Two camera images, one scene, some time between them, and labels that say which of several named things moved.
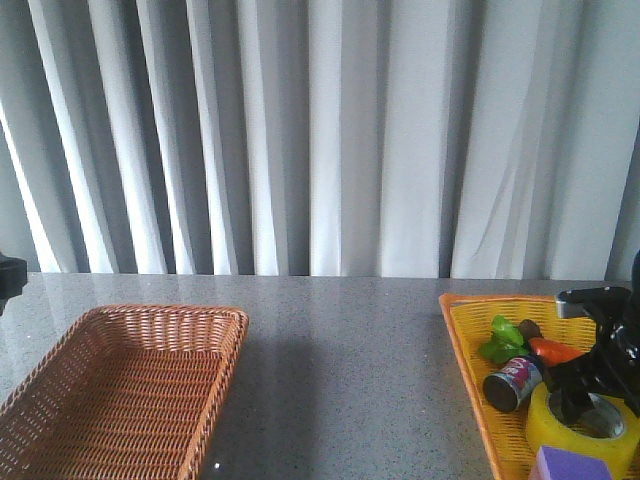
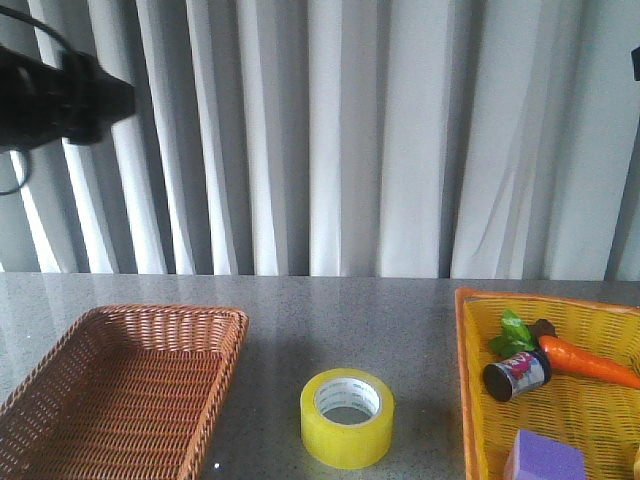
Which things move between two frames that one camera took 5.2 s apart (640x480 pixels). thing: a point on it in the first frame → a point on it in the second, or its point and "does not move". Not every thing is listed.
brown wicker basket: x=130 y=392 does not move
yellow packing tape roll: x=619 y=452 → x=347 y=446
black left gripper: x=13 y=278 → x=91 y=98
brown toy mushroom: x=529 y=329 → x=542 y=327
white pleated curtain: x=441 y=139 does not move
